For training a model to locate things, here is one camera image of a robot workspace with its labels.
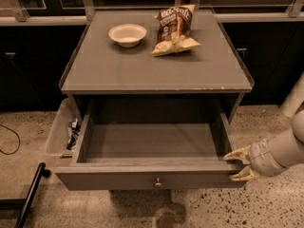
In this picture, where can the grey top drawer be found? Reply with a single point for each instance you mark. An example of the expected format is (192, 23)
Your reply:
(136, 144)

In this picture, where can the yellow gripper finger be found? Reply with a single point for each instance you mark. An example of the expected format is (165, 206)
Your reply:
(246, 174)
(240, 154)

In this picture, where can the brown chip bag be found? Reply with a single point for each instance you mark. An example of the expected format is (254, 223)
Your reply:
(174, 29)

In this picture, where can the grey drawer cabinet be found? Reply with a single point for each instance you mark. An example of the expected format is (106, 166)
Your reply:
(100, 66)

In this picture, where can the metal railing frame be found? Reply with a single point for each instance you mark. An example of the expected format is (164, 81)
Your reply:
(57, 12)

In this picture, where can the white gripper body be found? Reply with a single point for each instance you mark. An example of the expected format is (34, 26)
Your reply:
(258, 160)

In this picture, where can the black metal bar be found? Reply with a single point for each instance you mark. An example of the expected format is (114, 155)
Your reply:
(40, 172)

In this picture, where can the clear plastic bin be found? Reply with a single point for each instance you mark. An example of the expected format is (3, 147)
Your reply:
(56, 144)

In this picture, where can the crumpled snack wrapper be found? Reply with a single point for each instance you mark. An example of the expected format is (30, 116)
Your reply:
(73, 133)

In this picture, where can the round floor drain cover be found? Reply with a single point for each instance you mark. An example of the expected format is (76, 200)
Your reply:
(166, 218)

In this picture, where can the white paper bowl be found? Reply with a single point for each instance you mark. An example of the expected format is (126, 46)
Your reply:
(127, 35)

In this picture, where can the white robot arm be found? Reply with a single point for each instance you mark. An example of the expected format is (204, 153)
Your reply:
(288, 146)

